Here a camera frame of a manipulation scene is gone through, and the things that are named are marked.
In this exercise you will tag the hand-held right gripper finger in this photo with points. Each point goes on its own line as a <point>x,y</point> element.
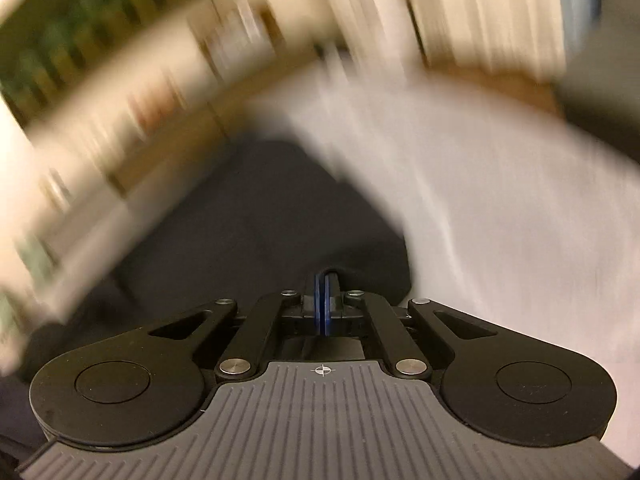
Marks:
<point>329,305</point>
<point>319,305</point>

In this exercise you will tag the black garment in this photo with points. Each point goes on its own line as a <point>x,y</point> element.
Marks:
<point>260,220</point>

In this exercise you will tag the white shelf unit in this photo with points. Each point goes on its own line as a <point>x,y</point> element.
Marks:
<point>100,110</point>

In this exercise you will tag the white curtain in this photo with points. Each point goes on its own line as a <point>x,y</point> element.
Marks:
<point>480,10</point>

